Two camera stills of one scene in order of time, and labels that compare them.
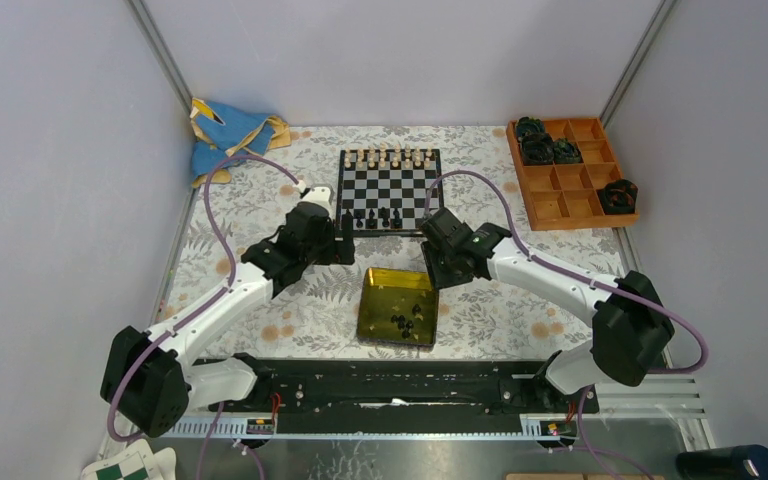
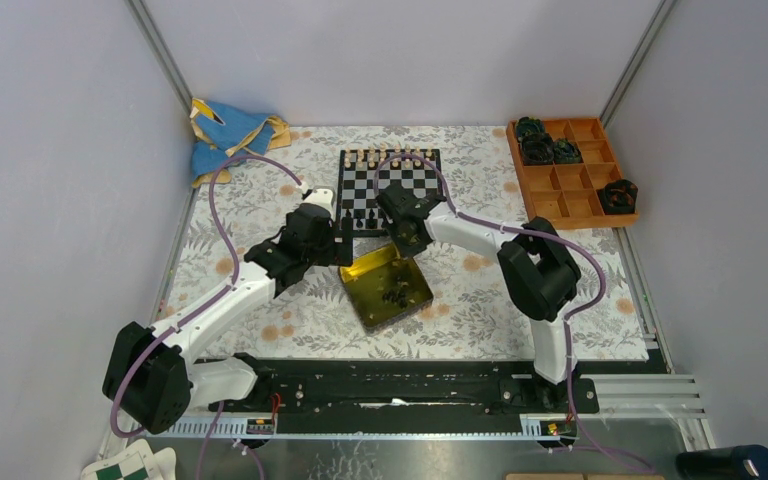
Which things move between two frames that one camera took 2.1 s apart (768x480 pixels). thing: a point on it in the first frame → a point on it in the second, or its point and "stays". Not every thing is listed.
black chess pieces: [406, 326] → [397, 295]
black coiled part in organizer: [565, 152] stays
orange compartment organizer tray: [565, 195] stays
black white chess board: [385, 189] stays
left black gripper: [342, 251] stays
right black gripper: [438, 277] → [407, 251]
